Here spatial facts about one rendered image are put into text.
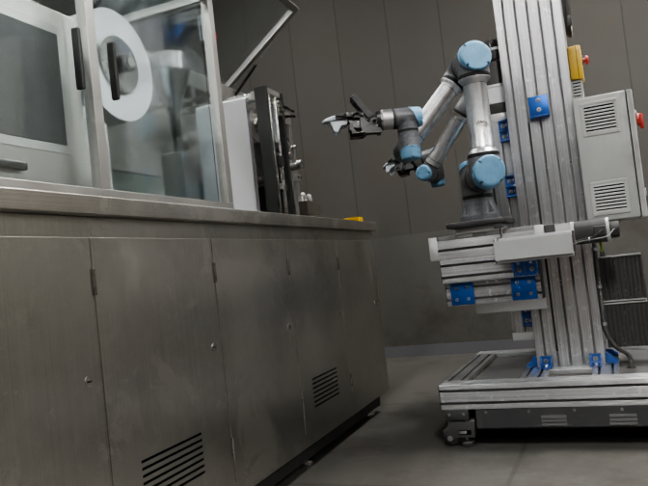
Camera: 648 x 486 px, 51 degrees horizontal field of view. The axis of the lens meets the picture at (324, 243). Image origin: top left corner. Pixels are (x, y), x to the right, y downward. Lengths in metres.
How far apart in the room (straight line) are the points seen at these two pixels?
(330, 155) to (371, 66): 0.75
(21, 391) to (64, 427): 0.13
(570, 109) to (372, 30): 2.87
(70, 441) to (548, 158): 2.03
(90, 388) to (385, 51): 4.26
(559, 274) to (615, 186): 0.39
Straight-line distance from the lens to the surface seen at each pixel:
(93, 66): 1.71
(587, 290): 2.80
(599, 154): 2.75
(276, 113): 2.82
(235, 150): 2.85
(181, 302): 1.77
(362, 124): 2.49
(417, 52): 5.30
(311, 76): 5.56
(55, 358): 1.42
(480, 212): 2.63
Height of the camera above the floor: 0.69
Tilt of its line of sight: 3 degrees up
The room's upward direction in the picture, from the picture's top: 6 degrees counter-clockwise
